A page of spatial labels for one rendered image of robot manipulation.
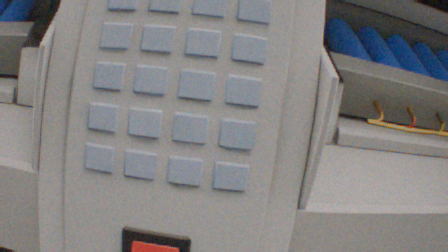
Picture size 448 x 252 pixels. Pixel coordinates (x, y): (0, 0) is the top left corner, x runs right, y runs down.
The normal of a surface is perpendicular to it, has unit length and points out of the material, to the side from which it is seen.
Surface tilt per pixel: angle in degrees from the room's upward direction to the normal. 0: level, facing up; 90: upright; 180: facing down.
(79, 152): 90
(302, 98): 90
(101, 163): 90
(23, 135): 18
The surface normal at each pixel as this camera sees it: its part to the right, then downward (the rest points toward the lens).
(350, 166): 0.17, -0.88
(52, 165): 0.11, 0.17
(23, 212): 0.06, 0.46
